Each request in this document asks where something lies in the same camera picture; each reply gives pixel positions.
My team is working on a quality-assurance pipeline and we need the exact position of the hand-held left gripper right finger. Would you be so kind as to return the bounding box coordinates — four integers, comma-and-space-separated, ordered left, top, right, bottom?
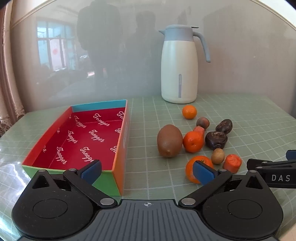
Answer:
179, 160, 267, 208

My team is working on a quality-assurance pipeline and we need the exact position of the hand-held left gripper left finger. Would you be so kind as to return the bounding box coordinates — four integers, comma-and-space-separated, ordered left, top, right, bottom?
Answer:
28, 159, 117, 208

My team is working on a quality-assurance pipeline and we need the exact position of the orange mandarin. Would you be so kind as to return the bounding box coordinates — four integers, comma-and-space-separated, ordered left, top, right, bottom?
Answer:
185, 156, 214, 184
182, 105, 197, 120
183, 131, 204, 153

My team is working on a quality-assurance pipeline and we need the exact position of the orange carrot piece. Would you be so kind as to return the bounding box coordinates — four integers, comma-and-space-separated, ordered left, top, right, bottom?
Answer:
193, 126, 205, 139
223, 154, 242, 174

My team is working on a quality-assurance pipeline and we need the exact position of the large dark wrinkled fruit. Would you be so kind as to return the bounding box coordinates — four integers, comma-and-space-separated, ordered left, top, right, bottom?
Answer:
205, 131, 228, 150

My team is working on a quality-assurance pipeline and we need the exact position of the colourful cardboard box red inside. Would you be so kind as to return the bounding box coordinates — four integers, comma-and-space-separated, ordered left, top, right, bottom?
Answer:
22, 100, 129, 197

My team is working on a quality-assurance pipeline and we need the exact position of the brown kiwi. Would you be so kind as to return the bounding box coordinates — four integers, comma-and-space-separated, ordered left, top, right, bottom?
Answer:
157, 124, 184, 158

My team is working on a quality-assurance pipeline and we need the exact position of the brown chestnut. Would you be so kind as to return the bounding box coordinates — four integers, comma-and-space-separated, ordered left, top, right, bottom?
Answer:
196, 117, 210, 129

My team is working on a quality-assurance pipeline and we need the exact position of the dark oval passion fruit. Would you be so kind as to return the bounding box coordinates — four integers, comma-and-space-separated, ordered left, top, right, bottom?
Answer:
216, 119, 233, 135

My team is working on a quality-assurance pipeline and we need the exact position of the green grid table mat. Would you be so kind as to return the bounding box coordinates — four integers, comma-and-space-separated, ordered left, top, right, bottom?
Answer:
0, 93, 296, 241

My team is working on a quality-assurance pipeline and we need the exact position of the beige lace curtain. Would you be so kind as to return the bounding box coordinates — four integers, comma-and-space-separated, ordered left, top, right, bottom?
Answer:
0, 0, 26, 139

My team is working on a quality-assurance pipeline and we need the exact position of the cream and blue thermos jug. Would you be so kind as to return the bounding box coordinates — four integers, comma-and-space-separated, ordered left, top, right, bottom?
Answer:
158, 25, 211, 104

